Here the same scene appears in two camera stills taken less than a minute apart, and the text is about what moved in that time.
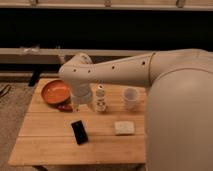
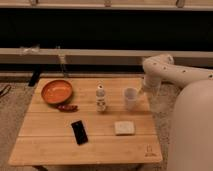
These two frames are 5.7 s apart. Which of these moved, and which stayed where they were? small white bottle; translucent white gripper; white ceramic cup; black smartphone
Moved: translucent white gripper
Stayed: white ceramic cup; black smartphone; small white bottle
